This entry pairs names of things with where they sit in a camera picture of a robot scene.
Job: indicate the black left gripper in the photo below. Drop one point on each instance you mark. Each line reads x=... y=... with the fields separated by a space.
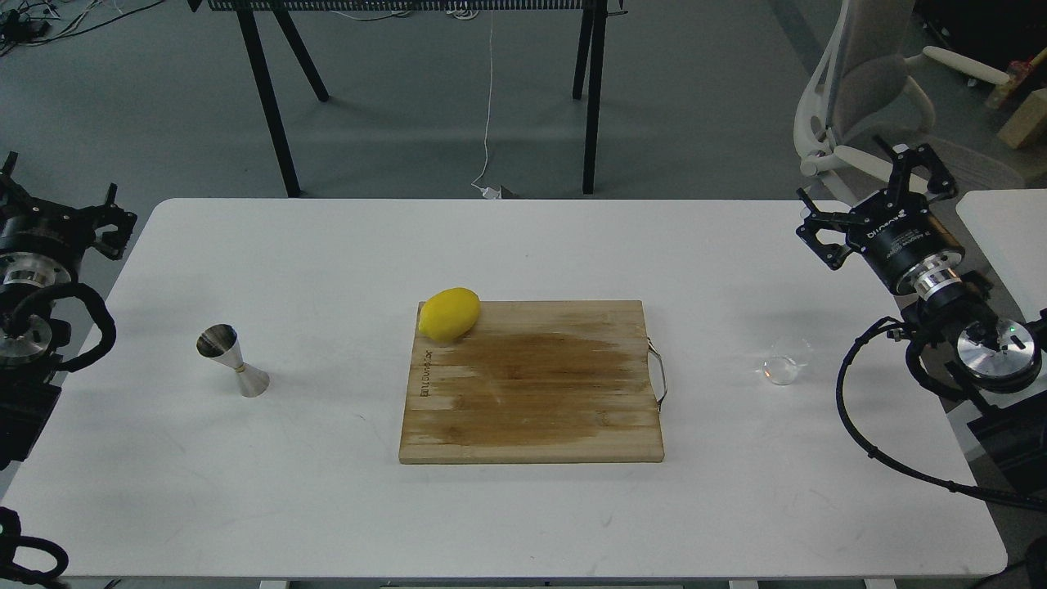
x=46 y=242

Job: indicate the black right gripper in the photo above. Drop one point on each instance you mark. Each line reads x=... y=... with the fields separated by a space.
x=908 y=237

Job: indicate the small clear glass beaker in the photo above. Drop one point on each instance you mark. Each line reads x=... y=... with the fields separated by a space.
x=787 y=359

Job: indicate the steel double jigger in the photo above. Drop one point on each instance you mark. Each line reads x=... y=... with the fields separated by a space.
x=221 y=343

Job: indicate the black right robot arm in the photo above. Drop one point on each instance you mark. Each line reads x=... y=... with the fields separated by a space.
x=957 y=347

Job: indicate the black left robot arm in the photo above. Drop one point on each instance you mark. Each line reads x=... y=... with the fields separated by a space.
x=31 y=343

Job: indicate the white grey office chair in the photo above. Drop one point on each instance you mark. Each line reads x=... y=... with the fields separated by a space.
x=864 y=87

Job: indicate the white side table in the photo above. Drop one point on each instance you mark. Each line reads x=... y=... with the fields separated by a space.
x=1009 y=226

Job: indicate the cardboard box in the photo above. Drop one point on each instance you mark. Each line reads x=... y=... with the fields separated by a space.
x=1028 y=124

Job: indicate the black trestle table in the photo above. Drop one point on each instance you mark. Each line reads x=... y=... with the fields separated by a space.
x=424 y=75

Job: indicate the wooden cutting board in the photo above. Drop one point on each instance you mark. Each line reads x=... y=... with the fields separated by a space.
x=535 y=383

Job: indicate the yellow lemon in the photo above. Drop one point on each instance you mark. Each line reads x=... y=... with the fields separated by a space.
x=449 y=314

